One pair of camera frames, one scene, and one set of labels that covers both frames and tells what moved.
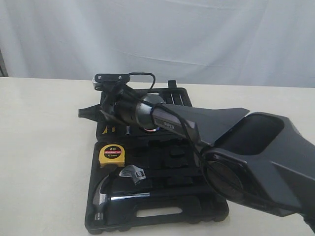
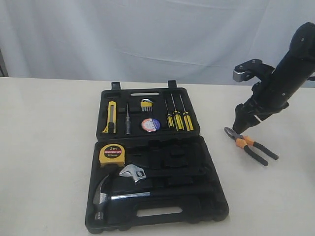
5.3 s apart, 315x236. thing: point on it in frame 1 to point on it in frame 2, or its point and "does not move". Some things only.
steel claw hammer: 101,198 does not move
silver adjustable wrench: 134,171 does not move
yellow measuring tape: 111,155 does not move
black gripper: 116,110 to 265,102
